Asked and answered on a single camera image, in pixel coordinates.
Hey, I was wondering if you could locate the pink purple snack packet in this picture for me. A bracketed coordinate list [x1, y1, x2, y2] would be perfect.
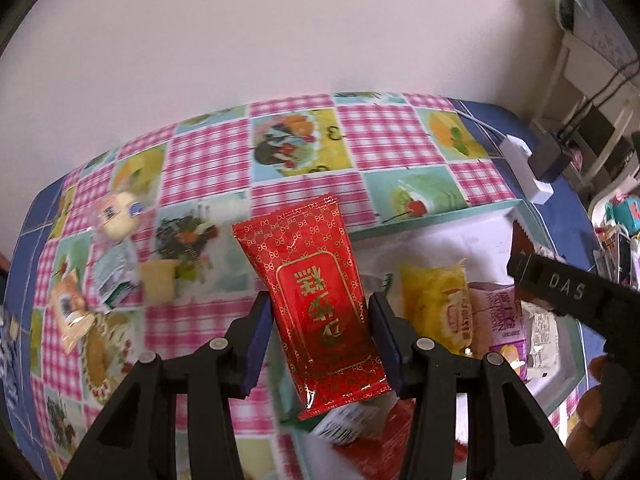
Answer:
[467, 282, 531, 381]

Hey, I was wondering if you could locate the white labelled snack packet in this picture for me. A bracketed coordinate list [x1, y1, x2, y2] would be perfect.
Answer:
[525, 305, 562, 382]

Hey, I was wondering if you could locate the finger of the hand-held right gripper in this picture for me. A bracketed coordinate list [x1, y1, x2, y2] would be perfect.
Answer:
[507, 252, 548, 306]

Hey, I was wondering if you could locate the white cable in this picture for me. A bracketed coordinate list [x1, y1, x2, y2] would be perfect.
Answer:
[452, 102, 508, 147]

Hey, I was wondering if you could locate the red flower-print snack packet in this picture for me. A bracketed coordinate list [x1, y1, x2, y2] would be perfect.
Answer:
[335, 400, 471, 480]

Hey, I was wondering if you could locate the person's right hand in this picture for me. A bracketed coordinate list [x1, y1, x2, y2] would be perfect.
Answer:
[565, 355, 618, 478]

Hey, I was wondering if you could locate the yellow bread packet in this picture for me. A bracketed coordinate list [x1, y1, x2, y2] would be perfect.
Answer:
[400, 259, 473, 356]

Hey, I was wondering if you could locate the clear bun packet orange label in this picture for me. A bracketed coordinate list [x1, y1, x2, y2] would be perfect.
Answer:
[49, 269, 99, 357]

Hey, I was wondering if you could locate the black cable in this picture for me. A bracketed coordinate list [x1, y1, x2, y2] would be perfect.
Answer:
[555, 57, 640, 147]

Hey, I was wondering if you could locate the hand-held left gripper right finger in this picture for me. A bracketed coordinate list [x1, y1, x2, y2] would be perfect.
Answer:
[369, 291, 583, 480]

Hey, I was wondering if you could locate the white charger block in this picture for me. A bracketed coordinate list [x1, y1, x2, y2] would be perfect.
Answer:
[500, 135, 554, 205]

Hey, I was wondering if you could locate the clear packet with white bun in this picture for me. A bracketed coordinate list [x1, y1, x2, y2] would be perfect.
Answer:
[92, 191, 153, 243]

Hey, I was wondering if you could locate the teal tray with white inside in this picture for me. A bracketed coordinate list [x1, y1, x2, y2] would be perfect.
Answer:
[272, 199, 593, 480]

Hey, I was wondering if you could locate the green white biscuit packet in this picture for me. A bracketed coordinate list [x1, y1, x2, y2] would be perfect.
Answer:
[310, 400, 391, 447]

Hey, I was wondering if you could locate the red gold-patterned snack packet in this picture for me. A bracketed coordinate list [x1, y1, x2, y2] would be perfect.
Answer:
[231, 196, 392, 421]

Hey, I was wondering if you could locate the white wooden furniture frame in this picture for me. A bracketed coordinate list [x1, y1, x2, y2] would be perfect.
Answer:
[530, 0, 640, 211]

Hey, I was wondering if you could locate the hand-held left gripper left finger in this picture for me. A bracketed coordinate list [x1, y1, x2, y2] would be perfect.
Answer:
[62, 291, 273, 480]

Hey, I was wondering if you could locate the pink checked printed tablecloth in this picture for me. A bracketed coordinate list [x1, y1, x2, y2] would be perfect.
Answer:
[27, 91, 640, 480]

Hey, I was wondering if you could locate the black power adapter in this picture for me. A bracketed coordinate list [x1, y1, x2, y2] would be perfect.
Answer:
[530, 135, 574, 182]

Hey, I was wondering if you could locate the teal snack packet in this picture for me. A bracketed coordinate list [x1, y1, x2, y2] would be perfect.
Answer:
[92, 247, 141, 308]

